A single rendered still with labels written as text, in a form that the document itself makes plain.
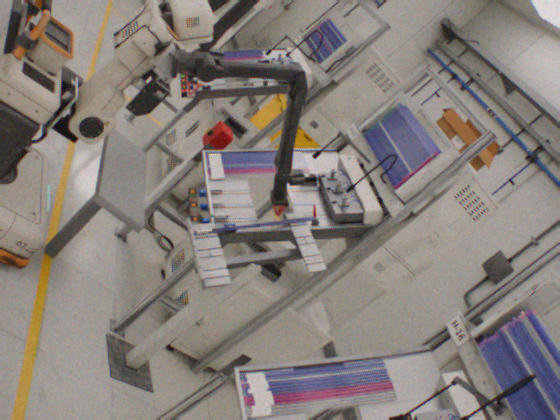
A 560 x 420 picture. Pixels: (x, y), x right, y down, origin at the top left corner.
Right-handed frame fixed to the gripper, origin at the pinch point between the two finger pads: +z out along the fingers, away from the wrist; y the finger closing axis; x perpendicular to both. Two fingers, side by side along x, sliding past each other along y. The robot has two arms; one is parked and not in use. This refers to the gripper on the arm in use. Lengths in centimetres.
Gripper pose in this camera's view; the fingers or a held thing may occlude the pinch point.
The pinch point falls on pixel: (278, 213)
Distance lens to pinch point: 275.4
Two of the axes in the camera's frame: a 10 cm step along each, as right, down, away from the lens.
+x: -9.8, 0.4, -1.8
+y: -1.7, -5.7, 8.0
